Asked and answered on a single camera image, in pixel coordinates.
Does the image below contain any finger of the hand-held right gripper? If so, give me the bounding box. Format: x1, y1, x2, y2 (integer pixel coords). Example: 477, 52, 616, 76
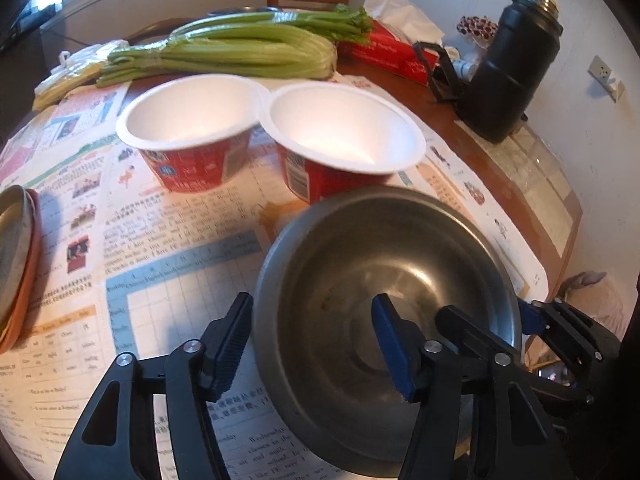
434, 304, 523, 368
519, 299, 622, 391

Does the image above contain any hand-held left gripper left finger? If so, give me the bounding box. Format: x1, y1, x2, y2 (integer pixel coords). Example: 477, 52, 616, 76
52, 291, 254, 480

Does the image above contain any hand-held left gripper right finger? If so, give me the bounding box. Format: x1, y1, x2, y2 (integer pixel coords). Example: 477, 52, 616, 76
371, 294, 576, 480

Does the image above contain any stainless steel bowl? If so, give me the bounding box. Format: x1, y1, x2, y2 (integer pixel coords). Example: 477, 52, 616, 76
252, 185, 523, 466

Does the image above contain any beige cloth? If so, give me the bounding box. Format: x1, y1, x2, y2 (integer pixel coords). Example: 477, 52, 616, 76
555, 270, 628, 341

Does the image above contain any black and white printed worksheet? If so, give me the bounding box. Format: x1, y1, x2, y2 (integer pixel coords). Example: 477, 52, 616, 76
150, 395, 401, 480

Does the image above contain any colourful newspaper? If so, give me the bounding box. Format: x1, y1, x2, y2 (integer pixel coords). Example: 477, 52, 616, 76
0, 71, 548, 311

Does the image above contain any red paper bowl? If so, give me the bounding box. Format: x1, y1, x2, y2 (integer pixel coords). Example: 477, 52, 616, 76
262, 84, 427, 206
116, 74, 271, 195

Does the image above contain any metal plate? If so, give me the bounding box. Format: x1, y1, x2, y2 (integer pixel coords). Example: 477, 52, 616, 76
0, 185, 32, 321

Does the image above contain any black thermos bottle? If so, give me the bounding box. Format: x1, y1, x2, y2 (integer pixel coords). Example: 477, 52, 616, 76
412, 0, 563, 145

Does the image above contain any small white plastic bottle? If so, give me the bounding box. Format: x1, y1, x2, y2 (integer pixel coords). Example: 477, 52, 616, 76
447, 47, 483, 81

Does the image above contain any red tissue box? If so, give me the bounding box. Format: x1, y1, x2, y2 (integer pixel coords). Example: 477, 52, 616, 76
336, 20, 443, 86

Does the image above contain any bunch of green celery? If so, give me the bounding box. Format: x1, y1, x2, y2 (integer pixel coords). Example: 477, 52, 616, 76
95, 4, 376, 88

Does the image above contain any clear plastic bag of vegetables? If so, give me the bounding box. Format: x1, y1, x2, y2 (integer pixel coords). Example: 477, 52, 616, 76
32, 40, 133, 111

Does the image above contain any white tissue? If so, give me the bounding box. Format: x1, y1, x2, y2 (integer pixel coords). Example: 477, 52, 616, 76
362, 0, 446, 46

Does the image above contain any white wall socket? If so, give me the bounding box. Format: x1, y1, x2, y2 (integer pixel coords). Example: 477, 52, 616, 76
589, 55, 618, 83

